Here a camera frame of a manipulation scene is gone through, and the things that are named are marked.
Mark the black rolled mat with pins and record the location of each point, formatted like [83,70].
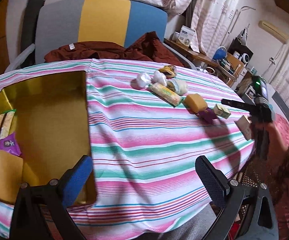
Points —
[29,24]

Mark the blue desk lamp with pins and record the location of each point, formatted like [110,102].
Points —
[220,53]

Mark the grey yellow blue chair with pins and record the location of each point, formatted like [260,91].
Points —
[71,21]

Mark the wall air conditioner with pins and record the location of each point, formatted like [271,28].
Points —
[274,31]

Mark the cream sock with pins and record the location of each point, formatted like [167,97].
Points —
[178,86]

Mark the yellow green cracker packet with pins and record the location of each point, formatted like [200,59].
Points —
[166,94]

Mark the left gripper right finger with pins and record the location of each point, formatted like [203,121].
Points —
[259,221]

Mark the person right hand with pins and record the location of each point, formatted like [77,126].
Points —
[268,140]

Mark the wooden side desk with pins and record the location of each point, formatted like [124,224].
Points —
[190,54]

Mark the clear rice cracker packet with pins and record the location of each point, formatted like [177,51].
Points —
[6,119]

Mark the green cream small box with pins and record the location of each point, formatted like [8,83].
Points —
[221,111]

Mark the yellow striped sock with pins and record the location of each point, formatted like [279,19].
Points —
[170,71]

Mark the white plastic wrapped ball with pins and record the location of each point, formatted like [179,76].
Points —
[143,79]

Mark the striped pink green tablecloth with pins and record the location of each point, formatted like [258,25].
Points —
[143,150]

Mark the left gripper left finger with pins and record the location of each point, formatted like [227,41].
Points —
[28,221]

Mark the gold metal tin box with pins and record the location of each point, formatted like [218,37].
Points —
[50,124]

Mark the maroon red garment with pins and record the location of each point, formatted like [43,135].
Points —
[147,48]

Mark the tan sponge cake bun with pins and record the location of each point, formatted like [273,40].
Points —
[10,176]

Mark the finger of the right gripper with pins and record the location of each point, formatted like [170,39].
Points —
[238,105]

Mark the white blue product box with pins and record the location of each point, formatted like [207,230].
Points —
[185,36]

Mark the brown kraft paper box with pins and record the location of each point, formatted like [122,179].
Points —
[244,125]

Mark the purple snack packet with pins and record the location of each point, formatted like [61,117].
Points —
[208,115]
[9,144]

